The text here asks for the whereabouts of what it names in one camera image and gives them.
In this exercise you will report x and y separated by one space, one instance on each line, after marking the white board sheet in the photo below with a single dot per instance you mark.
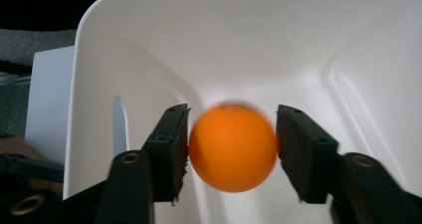
49 101

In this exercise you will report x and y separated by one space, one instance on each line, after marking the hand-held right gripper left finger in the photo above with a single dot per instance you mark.
166 157

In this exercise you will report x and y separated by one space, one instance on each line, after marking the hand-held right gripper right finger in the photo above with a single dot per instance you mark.
308 157

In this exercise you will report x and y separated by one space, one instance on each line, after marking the white plastic storage bin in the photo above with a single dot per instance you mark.
252 44

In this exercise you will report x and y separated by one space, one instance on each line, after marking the orange ball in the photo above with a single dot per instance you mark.
232 147

